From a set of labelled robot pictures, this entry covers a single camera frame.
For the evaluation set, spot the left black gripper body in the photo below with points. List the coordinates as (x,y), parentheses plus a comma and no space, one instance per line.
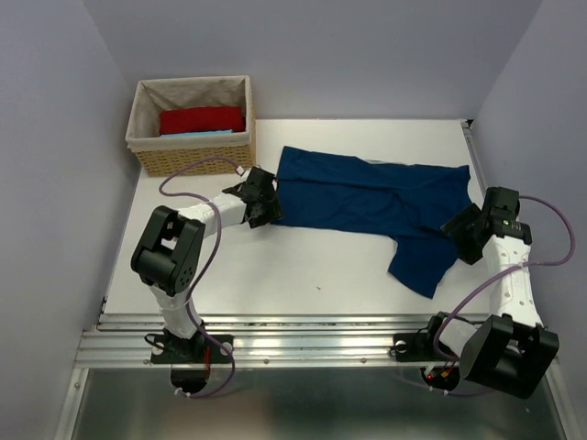
(268,199)

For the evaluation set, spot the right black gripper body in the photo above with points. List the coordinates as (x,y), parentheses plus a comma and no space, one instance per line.
(468,246)

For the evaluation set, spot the dark blue t shirt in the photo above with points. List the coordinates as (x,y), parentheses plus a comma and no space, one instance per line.
(407,203)

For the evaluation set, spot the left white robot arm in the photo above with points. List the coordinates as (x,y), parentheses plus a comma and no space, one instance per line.
(178,246)

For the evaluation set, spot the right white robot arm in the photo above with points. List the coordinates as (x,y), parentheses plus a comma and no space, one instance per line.
(496,335)

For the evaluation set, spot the rolled light blue t shirt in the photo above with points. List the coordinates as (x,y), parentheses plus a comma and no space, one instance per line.
(198,134)

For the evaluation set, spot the rolled red t shirt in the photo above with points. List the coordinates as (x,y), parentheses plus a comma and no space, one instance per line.
(205,118)

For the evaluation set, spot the wicker basket with liner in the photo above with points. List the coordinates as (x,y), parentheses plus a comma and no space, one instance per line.
(164,156)

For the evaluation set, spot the aluminium rail frame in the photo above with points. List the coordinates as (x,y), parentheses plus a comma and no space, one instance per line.
(294,297)

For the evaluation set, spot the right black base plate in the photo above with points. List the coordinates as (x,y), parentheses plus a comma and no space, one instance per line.
(418,347)

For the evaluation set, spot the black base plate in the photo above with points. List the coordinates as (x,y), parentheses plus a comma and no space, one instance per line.
(418,347)
(169,349)

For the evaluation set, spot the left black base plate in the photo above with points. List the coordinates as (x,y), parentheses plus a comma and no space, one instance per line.
(169,349)

